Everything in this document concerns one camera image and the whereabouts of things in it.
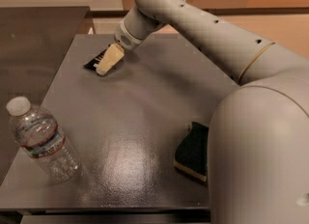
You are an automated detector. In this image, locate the clear plastic water bottle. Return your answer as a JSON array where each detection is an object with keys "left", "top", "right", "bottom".
[{"left": 6, "top": 97, "right": 81, "bottom": 182}]

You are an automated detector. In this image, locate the green and yellow sponge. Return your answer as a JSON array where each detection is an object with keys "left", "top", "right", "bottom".
[{"left": 174, "top": 122, "right": 209, "bottom": 182}]

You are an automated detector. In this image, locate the black rxbar chocolate bar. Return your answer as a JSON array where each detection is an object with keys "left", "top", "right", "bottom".
[{"left": 84, "top": 49, "right": 106, "bottom": 71}]

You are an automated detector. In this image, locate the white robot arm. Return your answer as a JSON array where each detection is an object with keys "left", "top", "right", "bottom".
[{"left": 114, "top": 0, "right": 309, "bottom": 224}]

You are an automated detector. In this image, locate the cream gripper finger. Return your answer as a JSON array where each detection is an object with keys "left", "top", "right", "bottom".
[{"left": 95, "top": 43, "right": 125, "bottom": 75}]

